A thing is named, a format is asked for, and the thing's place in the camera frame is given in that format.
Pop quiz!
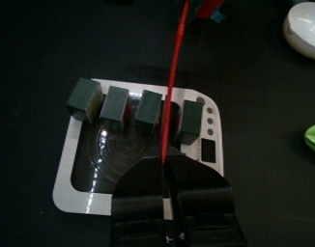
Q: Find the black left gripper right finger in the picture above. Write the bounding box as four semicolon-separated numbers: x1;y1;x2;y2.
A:
164;153;248;247

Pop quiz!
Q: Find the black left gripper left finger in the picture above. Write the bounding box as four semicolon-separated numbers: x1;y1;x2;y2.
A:
108;155;170;247

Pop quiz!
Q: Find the red cable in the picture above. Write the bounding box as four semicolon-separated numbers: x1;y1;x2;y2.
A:
158;0;191;166

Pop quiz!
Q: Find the white cup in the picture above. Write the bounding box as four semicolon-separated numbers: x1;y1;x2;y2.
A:
281;1;315;61

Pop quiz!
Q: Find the white digital kitchen scale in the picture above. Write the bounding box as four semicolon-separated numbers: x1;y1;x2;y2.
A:
52;77;226;221

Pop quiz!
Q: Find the dark green block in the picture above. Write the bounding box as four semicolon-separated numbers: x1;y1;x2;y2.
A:
175;99;205;146
132;89;163;126
97;85;130;125
64;76;106;124

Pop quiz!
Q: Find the red and blue toy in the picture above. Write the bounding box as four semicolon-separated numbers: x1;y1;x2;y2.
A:
190;0;229;23

